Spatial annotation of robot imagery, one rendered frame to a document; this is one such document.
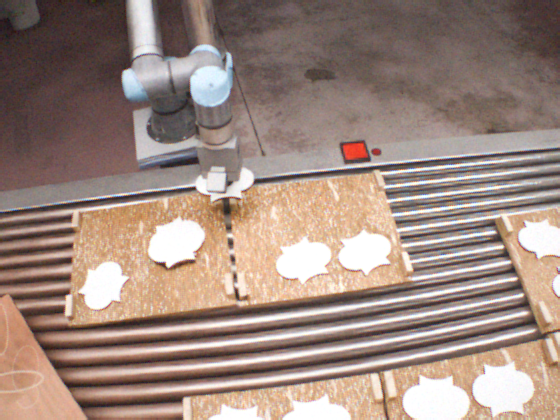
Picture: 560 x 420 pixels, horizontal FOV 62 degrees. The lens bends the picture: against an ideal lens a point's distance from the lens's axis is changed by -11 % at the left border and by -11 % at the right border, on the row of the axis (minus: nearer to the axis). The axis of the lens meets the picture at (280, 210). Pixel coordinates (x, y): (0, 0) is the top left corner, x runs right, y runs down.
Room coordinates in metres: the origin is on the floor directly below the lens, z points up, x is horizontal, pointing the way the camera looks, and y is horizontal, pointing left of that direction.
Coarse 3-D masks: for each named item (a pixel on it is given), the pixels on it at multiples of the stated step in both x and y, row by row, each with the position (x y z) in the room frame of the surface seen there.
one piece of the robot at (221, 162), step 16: (208, 144) 0.79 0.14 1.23; (224, 144) 0.79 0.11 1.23; (240, 144) 0.84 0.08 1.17; (208, 160) 0.79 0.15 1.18; (224, 160) 0.79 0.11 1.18; (240, 160) 0.82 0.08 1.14; (208, 176) 0.77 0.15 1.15; (224, 176) 0.77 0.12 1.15; (208, 192) 0.75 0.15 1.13; (224, 192) 0.74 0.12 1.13
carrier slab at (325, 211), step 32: (256, 192) 0.90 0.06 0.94; (288, 192) 0.90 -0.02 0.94; (320, 192) 0.89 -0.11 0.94; (352, 192) 0.89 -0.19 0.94; (384, 192) 0.88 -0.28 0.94; (256, 224) 0.80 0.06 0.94; (288, 224) 0.79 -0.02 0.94; (320, 224) 0.79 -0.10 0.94; (352, 224) 0.78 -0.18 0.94; (384, 224) 0.78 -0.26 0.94; (256, 256) 0.70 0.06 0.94; (256, 288) 0.61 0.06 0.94; (288, 288) 0.61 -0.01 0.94; (320, 288) 0.60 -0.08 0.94; (352, 288) 0.60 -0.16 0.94
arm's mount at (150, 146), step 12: (144, 108) 1.34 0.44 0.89; (144, 120) 1.28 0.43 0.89; (144, 132) 1.22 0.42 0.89; (192, 132) 1.20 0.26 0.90; (144, 144) 1.17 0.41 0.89; (156, 144) 1.16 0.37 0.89; (168, 144) 1.16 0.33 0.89; (180, 144) 1.15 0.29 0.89; (192, 144) 1.15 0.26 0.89; (144, 156) 1.11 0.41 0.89; (156, 156) 1.11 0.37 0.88; (168, 156) 1.12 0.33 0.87
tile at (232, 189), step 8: (200, 176) 0.84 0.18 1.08; (240, 176) 0.83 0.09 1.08; (248, 176) 0.83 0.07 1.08; (200, 184) 0.81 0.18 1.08; (232, 184) 0.81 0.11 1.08; (240, 184) 0.80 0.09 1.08; (248, 184) 0.80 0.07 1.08; (200, 192) 0.79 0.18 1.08; (232, 192) 0.78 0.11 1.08; (240, 192) 0.78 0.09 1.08; (216, 200) 0.76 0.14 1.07
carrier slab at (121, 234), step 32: (96, 224) 0.82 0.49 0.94; (128, 224) 0.82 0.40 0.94; (160, 224) 0.81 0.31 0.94; (224, 224) 0.80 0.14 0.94; (96, 256) 0.72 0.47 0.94; (128, 256) 0.71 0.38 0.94; (224, 256) 0.70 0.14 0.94; (128, 288) 0.62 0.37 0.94; (160, 288) 0.62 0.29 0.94; (192, 288) 0.62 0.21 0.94; (224, 288) 0.61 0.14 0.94; (96, 320) 0.53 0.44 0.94; (128, 320) 0.54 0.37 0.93
